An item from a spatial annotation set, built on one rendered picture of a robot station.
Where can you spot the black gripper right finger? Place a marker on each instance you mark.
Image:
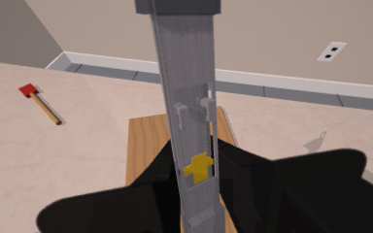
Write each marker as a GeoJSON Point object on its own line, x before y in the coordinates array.
{"type": "Point", "coordinates": [251, 186]}

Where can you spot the brown wooden board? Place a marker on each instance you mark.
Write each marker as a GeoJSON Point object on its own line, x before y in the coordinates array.
{"type": "Point", "coordinates": [146, 138]}

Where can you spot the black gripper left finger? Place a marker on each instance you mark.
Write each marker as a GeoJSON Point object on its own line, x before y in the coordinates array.
{"type": "Point", "coordinates": [152, 202]}

